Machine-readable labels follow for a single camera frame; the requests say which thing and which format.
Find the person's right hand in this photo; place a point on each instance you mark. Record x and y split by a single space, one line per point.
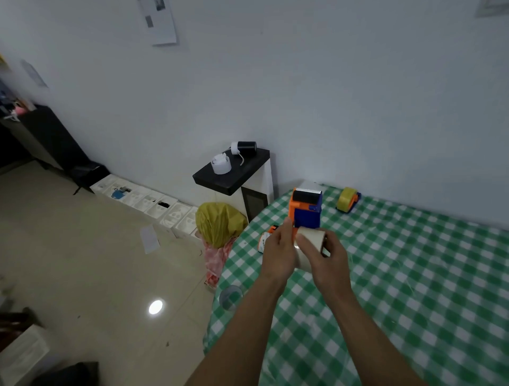
332 274

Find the person's left hand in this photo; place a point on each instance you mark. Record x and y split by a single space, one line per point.
278 258

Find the white printed tape roll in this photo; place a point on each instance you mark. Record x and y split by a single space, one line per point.
263 241

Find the orange blue tape dispenser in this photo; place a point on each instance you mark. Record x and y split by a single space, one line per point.
306 210
273 228
354 203

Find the beige tape roll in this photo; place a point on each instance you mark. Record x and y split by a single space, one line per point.
312 236

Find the yellow tape roll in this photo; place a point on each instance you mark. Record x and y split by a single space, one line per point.
346 199

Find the person's right forearm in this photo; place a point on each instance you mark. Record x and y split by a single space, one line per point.
370 342

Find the person's left forearm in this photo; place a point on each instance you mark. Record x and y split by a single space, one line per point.
238 342

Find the pink plastic bag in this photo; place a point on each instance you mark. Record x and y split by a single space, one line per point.
216 262

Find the yellow plastic bag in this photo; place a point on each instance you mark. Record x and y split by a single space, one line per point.
218 222

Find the white foam pad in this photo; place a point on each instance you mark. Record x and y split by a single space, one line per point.
312 185

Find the green checkered tablecloth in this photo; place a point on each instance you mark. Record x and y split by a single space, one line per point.
417 286

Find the white cabinet with black top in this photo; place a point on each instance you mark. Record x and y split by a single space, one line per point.
230 177

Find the row of white boxes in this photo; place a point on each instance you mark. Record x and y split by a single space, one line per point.
175 214

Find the black label printer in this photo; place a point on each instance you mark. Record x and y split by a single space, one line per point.
246 147

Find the small black object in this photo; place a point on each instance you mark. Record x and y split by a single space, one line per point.
163 204

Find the blue object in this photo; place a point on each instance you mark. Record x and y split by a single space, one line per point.
118 194

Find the black chair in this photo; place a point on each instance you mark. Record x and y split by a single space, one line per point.
51 139

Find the white carton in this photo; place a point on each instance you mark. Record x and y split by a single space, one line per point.
24 354

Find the white printed wall paper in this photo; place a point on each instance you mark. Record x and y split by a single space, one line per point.
163 28
33 73

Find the white wall switch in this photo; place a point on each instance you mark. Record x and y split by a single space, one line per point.
491 8

